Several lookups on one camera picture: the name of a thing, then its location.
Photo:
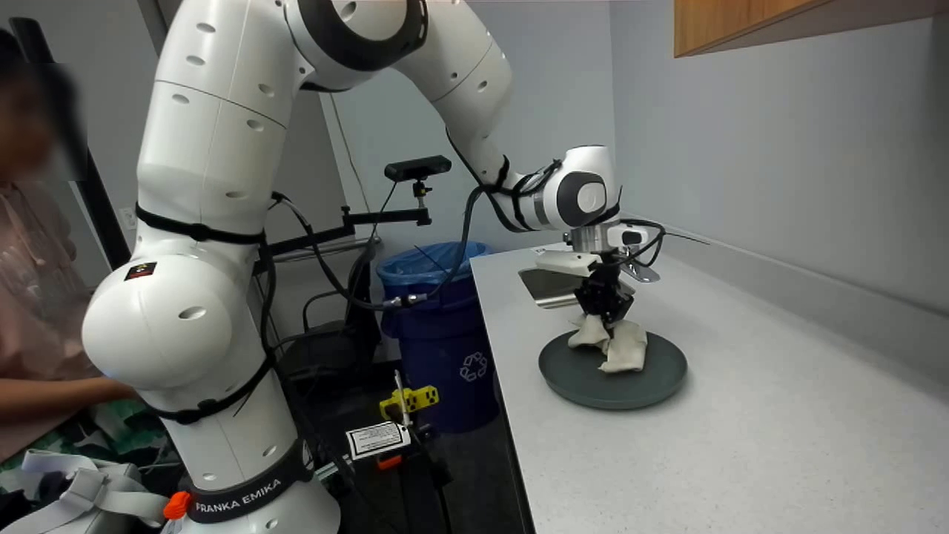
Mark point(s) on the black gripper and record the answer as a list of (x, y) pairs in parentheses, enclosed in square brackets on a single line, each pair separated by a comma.
[(604, 291)]

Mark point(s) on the white towel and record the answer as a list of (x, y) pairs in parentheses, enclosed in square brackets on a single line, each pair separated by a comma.
[(620, 345)]

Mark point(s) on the dark green plate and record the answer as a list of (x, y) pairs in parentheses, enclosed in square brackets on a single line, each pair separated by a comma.
[(576, 374)]

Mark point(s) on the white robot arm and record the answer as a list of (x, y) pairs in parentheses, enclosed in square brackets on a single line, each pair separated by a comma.
[(176, 318)]

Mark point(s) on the steel sink basin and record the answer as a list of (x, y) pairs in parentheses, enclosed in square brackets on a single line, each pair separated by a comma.
[(549, 290)]

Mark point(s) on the chrome faucet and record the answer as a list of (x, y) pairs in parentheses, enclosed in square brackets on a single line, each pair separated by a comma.
[(641, 254)]

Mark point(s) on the blue recycling bin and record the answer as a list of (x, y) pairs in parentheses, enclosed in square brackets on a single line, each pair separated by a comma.
[(444, 340)]

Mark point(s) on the yellow clamp with label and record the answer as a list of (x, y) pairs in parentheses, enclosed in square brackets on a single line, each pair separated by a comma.
[(392, 434)]

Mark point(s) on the person in pink shirt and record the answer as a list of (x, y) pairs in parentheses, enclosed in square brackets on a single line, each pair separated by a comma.
[(47, 374)]

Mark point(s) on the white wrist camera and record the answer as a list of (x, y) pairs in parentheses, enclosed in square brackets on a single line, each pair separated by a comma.
[(569, 262)]

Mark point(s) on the black camera on stand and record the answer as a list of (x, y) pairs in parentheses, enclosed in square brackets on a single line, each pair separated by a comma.
[(404, 170)]

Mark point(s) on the wooden wall cabinet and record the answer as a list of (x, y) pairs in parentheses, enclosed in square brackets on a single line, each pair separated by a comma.
[(724, 26)]

